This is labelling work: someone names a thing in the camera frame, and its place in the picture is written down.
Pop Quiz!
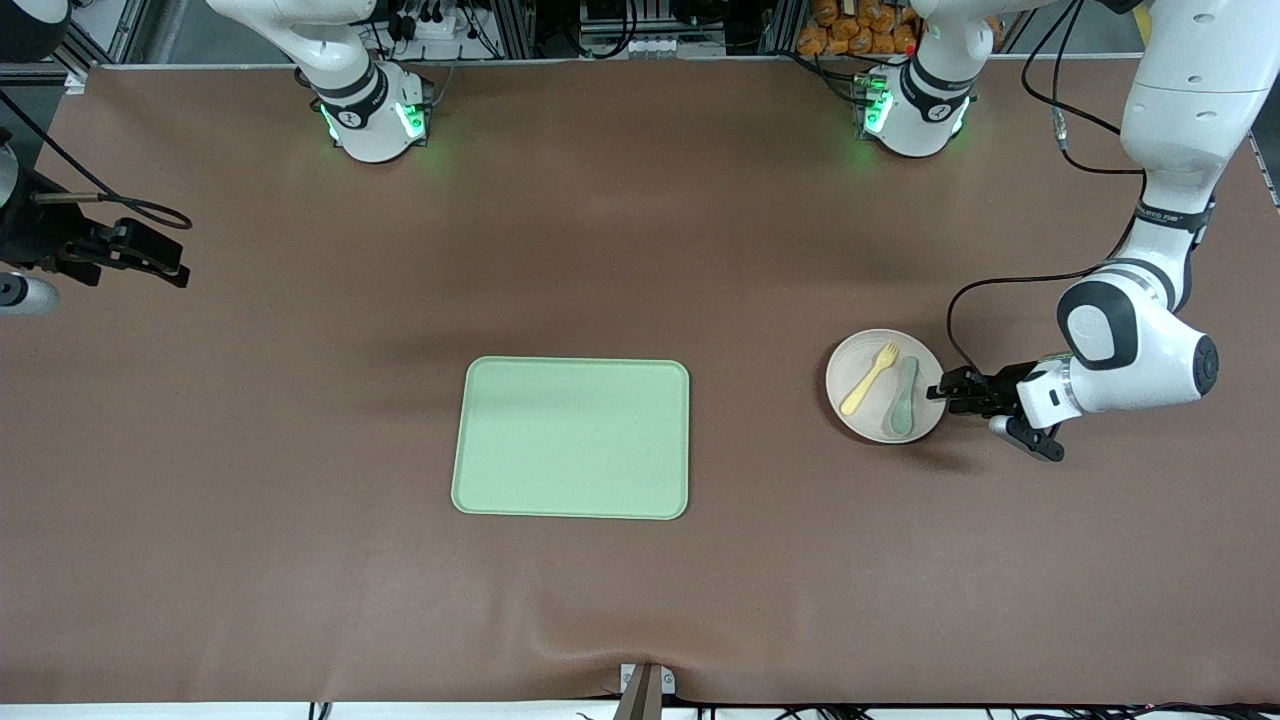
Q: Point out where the beige round plate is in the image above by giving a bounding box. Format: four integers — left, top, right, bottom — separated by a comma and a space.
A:
826, 329, 946, 444

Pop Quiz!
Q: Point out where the yellow plastic fork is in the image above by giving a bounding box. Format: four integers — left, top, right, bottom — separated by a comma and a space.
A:
840, 343, 900, 417

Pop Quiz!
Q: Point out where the green plastic spoon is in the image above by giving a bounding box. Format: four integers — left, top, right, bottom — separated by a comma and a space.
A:
888, 356, 920, 438

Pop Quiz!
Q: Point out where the brown table cover mat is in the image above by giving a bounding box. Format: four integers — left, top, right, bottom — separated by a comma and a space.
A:
0, 60, 1280, 706

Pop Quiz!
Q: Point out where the orange packet pile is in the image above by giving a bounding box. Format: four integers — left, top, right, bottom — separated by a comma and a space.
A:
797, 0, 919, 58

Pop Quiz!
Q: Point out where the white power strip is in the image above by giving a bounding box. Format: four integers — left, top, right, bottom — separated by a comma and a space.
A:
398, 8, 473, 43

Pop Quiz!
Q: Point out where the light green rectangular tray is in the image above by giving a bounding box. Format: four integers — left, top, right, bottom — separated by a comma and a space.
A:
451, 357, 691, 521

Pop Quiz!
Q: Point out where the grey metal table clamp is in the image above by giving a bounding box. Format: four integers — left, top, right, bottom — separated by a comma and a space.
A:
618, 662, 677, 720

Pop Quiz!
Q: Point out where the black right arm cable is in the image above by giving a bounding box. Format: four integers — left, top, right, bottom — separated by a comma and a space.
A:
0, 88, 194, 231

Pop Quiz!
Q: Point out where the aluminium extrusion frame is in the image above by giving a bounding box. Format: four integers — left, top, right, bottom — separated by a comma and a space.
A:
55, 0, 156, 69

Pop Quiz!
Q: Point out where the aluminium table edge rail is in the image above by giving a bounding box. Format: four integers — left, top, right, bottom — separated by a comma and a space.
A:
65, 54, 1146, 73

